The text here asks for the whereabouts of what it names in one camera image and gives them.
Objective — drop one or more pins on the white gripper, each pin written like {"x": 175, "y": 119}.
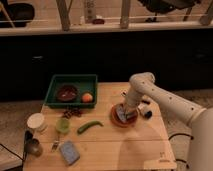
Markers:
{"x": 129, "y": 112}

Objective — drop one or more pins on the blue-grey towel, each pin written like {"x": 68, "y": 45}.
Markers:
{"x": 124, "y": 117}

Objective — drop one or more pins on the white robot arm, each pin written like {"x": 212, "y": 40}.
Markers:
{"x": 195, "y": 116}

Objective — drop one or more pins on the orange plate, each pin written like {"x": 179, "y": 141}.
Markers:
{"x": 115, "y": 120}

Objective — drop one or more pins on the small white black can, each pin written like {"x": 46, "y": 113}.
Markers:
{"x": 145, "y": 111}

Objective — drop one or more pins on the green cucumber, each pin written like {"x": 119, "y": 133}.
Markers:
{"x": 88, "y": 125}

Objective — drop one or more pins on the orange fruit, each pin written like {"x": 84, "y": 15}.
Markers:
{"x": 87, "y": 97}

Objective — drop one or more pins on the green plastic tray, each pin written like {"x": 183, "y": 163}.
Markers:
{"x": 85, "y": 83}

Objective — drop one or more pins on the bunch of dark grapes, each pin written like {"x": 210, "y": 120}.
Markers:
{"x": 69, "y": 112}

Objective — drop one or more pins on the dark red bowl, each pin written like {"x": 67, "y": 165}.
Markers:
{"x": 66, "y": 93}

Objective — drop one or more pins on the green plastic cup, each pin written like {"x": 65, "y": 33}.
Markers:
{"x": 62, "y": 126}

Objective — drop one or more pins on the blue sponge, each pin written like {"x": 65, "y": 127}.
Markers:
{"x": 69, "y": 152}

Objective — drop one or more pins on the silver fork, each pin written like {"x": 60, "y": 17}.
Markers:
{"x": 56, "y": 142}

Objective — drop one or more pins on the metal cup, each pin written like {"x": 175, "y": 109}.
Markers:
{"x": 34, "y": 147}

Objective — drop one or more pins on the black clamp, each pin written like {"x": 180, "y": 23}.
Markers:
{"x": 28, "y": 135}

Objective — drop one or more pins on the black office chair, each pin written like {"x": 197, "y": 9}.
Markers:
{"x": 166, "y": 6}

